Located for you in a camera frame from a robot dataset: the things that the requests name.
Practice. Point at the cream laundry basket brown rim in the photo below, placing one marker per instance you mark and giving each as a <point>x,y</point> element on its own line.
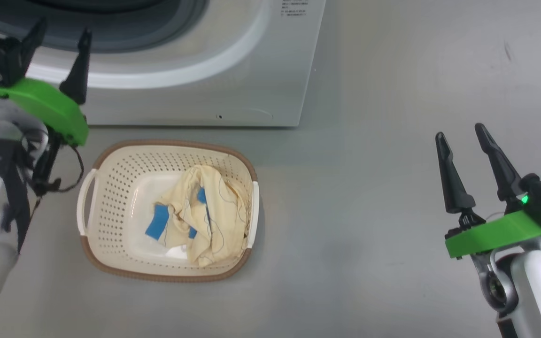
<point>120,178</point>

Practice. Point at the white front-load washing machine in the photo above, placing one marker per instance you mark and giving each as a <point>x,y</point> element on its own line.
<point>251,70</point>

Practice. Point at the small printed text label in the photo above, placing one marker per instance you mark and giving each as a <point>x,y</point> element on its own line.
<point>295,8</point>

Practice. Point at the cream garment with blue patches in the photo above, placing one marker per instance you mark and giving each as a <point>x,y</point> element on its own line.
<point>204,220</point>

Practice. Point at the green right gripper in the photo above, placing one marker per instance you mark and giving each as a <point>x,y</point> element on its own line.
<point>496,234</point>

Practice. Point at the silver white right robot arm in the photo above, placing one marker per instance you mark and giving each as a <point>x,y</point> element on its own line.
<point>538,291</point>

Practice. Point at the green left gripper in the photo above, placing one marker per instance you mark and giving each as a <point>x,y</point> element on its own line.
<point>50,105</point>

